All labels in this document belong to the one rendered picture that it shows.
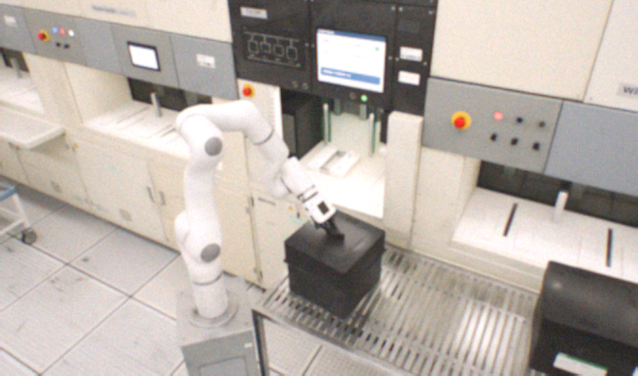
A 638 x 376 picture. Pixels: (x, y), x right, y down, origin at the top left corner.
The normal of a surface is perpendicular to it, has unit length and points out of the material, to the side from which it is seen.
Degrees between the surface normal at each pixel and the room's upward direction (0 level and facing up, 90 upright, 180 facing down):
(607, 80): 90
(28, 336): 0
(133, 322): 0
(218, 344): 90
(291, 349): 0
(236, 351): 90
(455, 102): 90
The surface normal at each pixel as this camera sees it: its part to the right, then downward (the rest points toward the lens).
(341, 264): -0.02, -0.85
